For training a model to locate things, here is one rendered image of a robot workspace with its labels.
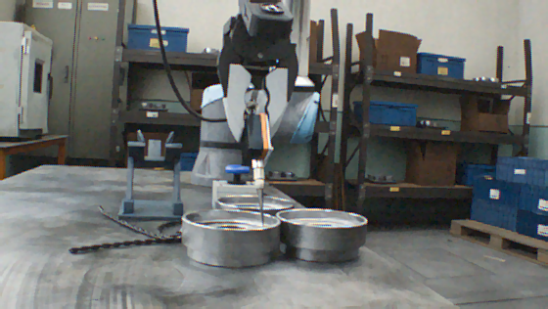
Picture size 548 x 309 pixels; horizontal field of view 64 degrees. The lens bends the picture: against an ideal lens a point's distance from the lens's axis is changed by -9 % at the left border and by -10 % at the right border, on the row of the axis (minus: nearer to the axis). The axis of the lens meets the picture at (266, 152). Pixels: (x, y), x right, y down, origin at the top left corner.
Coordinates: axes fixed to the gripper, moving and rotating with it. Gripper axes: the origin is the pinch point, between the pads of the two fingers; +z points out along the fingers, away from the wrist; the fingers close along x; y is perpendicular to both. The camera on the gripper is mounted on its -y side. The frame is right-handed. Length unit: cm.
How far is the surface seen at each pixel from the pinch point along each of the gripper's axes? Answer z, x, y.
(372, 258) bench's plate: 13.3, -12.4, -8.6
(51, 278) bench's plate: 13.4, 20.8, -14.4
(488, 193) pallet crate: 49, -291, 297
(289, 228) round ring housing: 10.0, -2.7, -7.3
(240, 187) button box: 8.9, -2.0, 16.8
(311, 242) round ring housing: 11.1, -4.7, -9.4
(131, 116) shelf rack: -2, 27, 341
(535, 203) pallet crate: 50, -294, 239
